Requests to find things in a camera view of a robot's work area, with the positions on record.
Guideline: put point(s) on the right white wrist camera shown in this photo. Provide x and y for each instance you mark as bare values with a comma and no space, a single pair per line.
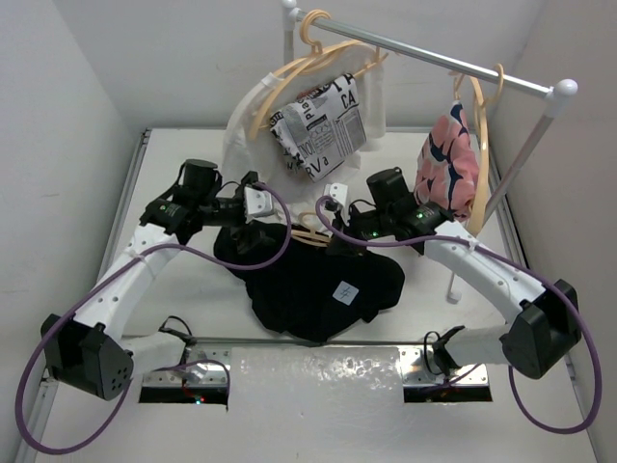
337,196

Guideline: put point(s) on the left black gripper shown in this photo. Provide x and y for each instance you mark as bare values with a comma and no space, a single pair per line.
243,240

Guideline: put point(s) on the newspaper print t shirt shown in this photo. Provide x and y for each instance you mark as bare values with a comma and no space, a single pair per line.
320,130

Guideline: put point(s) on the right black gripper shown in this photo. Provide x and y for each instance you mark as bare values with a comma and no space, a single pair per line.
344,221

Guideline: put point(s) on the pink patterned t shirt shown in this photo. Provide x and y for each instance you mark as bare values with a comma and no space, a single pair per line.
447,170

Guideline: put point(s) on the black t shirt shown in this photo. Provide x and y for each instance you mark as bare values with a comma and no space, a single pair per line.
294,294

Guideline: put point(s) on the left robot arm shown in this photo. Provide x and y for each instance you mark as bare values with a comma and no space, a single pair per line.
86,350

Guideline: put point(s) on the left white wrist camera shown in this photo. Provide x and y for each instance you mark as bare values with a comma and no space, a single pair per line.
257,203

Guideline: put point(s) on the beige hanger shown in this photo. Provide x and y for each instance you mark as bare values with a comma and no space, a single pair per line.
320,57
478,211
307,234

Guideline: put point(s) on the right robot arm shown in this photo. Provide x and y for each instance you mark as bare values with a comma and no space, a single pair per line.
539,323

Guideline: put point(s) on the metal clothes rack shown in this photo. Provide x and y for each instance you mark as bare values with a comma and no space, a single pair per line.
556,97

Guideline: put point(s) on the white t shirt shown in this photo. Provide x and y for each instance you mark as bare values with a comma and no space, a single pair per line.
264,154

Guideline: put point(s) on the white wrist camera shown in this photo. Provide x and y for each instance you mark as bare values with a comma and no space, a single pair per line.
257,203
337,196

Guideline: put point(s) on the white paper label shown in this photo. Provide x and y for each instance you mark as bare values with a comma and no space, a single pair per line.
345,293

